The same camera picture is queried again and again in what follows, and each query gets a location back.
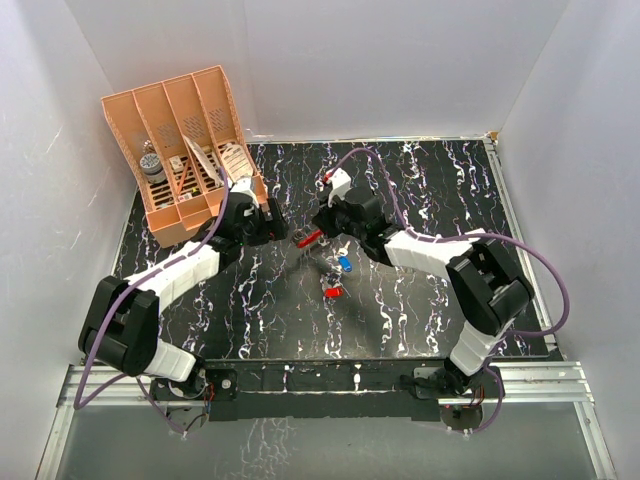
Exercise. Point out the key with blue tag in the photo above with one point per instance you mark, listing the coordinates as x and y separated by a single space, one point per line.
342 257

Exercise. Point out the key with red tag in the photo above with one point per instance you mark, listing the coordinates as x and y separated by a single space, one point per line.
332 289

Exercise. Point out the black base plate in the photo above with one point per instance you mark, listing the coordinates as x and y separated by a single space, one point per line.
343 388

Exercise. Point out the white labelled packet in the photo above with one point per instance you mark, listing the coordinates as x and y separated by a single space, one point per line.
236 162

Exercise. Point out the orange pencil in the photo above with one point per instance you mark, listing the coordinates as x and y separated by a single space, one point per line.
183 177

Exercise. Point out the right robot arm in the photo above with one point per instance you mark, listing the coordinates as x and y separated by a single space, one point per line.
490 287

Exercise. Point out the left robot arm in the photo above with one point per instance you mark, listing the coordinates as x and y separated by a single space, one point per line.
121 328

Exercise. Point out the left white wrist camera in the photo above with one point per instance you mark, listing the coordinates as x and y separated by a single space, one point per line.
245 186

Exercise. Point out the grey round jar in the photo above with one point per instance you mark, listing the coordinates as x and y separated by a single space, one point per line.
151 167

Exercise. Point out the aluminium frame rail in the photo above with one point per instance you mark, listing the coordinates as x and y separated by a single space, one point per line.
341 419

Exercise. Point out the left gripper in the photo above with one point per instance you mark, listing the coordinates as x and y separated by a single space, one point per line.
274 230

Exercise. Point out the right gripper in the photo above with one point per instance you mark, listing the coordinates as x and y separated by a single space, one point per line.
324 218

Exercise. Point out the white paper card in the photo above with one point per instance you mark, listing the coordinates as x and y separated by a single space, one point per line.
210 167

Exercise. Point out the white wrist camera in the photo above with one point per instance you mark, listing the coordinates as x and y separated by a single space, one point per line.
245 186
339 183

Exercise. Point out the pink desk organizer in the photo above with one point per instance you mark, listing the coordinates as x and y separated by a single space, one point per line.
153 119

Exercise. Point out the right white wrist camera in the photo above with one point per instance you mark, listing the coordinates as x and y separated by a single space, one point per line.
339 183

